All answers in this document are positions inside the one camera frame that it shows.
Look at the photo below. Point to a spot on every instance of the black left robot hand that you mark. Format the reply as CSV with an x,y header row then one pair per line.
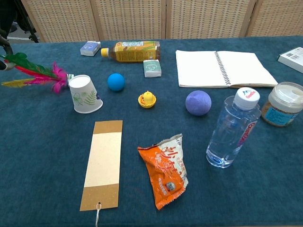
x,y
3,42

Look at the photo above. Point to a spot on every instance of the colourful feather shuttlecock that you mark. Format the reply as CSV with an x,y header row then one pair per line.
x,y
40,73

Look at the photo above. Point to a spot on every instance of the black tripod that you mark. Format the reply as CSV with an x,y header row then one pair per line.
x,y
29,26

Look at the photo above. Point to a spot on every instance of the blue tissue pack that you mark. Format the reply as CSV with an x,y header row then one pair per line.
x,y
90,48

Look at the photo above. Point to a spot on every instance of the white paper cup leaf print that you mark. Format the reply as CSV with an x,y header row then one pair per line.
x,y
83,94

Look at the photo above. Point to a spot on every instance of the blue ball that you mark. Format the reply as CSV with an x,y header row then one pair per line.
x,y
116,82

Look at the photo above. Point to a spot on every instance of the teal tablecloth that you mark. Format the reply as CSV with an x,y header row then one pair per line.
x,y
47,165

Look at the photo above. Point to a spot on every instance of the wicker folding screen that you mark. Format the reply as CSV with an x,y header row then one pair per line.
x,y
132,19

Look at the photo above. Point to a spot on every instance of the yellow tea bottle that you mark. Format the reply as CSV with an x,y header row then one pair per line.
x,y
135,52

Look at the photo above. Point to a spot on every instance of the green tissue pack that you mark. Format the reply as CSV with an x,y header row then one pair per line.
x,y
152,68

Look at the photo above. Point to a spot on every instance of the yellow chick toy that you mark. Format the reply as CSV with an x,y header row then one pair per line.
x,y
147,99

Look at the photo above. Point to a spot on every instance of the open spiral notebook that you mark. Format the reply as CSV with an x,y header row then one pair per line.
x,y
198,68

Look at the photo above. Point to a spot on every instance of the purple foam ball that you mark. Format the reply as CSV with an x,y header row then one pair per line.
x,y
198,103

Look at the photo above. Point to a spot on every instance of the orange snack bag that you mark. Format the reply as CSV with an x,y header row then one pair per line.
x,y
165,170

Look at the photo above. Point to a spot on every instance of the clear plastic water bottle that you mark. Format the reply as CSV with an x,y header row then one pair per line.
x,y
230,132

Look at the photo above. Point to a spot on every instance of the clear jar white lid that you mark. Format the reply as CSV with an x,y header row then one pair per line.
x,y
282,106

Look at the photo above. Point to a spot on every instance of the white cardboard box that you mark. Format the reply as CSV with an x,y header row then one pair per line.
x,y
293,59

